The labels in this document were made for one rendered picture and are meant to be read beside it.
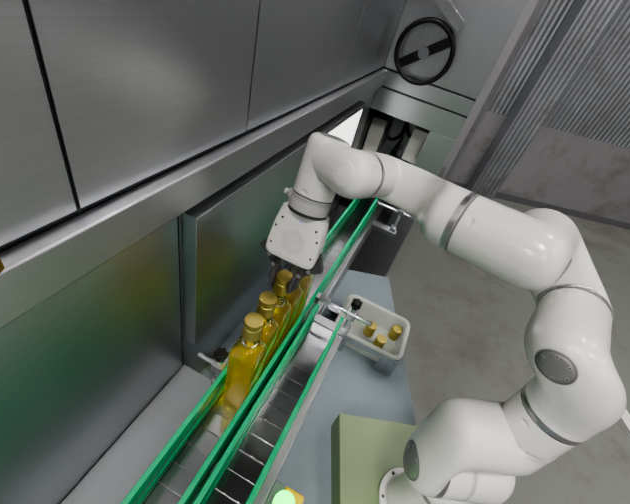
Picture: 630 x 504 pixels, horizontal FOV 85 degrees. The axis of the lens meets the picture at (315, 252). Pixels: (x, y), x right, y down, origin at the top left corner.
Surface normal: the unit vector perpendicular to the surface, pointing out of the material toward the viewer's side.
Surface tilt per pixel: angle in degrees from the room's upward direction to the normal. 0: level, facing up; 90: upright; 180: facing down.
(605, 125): 90
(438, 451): 87
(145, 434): 0
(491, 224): 47
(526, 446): 86
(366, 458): 4
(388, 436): 4
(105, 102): 90
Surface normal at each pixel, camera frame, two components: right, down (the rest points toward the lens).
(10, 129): 0.89, 0.43
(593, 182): -0.03, 0.65
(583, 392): -0.54, 0.42
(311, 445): 0.23, -0.74
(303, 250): -0.27, 0.33
